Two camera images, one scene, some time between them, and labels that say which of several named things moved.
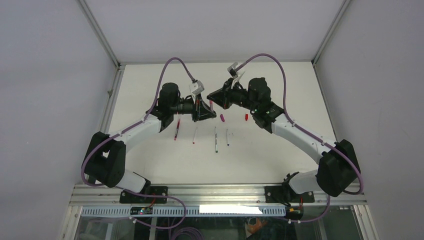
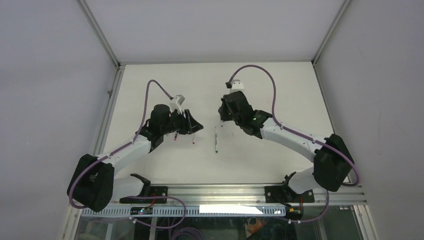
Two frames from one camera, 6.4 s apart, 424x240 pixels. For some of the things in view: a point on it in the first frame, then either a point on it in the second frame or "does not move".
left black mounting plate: x=131 y=198 does not move
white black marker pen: x=216 y=141 does not move
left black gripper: x=200 y=110 -> x=188 y=126
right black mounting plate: x=286 y=194 does not move
